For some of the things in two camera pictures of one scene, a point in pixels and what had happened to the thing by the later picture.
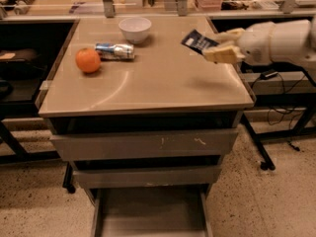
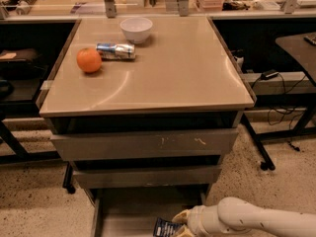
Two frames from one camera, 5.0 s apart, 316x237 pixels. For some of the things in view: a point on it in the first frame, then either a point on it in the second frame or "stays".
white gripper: x=256 y=44 -> x=197 y=219
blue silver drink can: x=115 y=50 stays
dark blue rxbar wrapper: x=198 y=41 -> x=166 y=228
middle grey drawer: x=147 y=176 stays
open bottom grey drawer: x=154 y=211 stays
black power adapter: x=269 y=74 stays
